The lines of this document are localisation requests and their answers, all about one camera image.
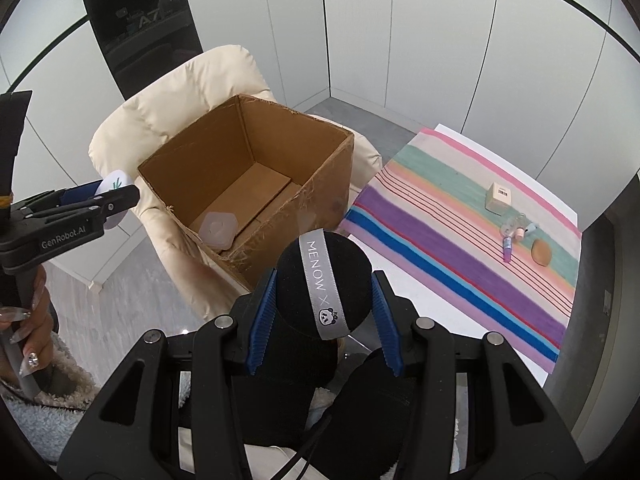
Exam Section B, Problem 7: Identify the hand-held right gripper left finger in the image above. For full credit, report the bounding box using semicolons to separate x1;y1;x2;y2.
65;267;278;480

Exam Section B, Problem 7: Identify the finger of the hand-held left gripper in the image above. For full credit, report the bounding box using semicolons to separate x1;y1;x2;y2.
20;183;107;211
30;185;141;221

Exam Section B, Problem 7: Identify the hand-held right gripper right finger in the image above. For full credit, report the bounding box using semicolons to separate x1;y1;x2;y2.
370;270;586;480

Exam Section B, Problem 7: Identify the white round compact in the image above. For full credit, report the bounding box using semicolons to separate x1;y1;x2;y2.
95;170;133;228

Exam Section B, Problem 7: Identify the black powder puff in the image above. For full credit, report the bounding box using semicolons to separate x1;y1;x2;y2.
276;228;373;342

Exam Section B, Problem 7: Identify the clear hexagonal plastic case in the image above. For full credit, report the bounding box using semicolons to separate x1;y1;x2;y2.
199;211;237;252

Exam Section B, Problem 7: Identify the brown cardboard box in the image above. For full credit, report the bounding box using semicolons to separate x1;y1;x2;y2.
136;94;356;293

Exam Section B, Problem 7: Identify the person's left hand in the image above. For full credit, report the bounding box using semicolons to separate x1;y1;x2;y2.
0;267;57;393

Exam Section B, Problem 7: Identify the white table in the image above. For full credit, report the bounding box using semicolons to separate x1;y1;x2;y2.
345;123;583;376

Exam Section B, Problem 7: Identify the person's left leg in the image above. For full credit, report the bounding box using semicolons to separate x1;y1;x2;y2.
235;327;341;448

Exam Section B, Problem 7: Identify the person's leg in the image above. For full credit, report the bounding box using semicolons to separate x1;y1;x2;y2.
325;350;418;480
235;327;341;448

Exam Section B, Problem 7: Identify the cream padded chair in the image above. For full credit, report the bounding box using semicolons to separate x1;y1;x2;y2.
88;46;383;321

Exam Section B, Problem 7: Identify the person's right leg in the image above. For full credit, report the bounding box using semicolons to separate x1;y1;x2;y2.
325;350;418;480

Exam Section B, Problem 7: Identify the striped towel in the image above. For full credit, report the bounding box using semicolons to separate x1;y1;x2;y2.
342;127;583;375

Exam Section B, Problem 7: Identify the beige top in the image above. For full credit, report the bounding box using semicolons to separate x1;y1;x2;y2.
240;442;311;480

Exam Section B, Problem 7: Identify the small clear plastic case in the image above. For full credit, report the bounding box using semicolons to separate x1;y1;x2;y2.
500;212;527;237

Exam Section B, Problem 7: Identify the small beige box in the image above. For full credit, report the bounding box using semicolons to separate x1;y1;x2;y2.
486;182;514;216

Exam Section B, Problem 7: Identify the beige oval makeup sponge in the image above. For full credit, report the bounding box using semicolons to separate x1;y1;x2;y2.
531;239;553;267

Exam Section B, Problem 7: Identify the dark glass cabinet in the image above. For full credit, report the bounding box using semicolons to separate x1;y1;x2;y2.
75;0;206;106

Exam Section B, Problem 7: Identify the black cable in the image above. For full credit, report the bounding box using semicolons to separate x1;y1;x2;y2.
260;412;333;480

